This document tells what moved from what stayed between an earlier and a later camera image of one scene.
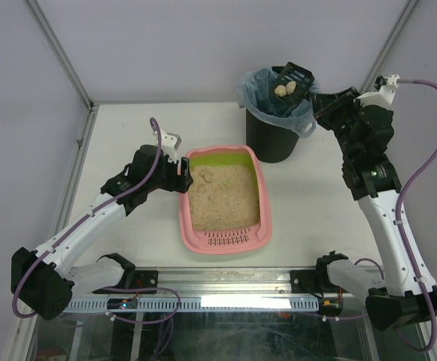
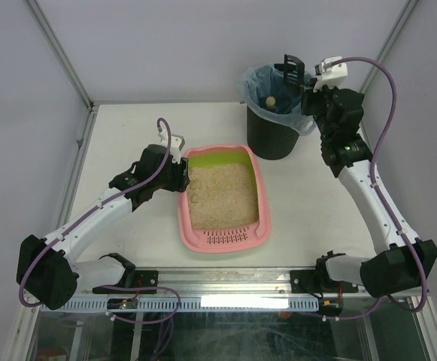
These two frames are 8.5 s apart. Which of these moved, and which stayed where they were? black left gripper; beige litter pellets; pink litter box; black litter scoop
Moved: black litter scoop
Stayed: black left gripper; pink litter box; beige litter pellets
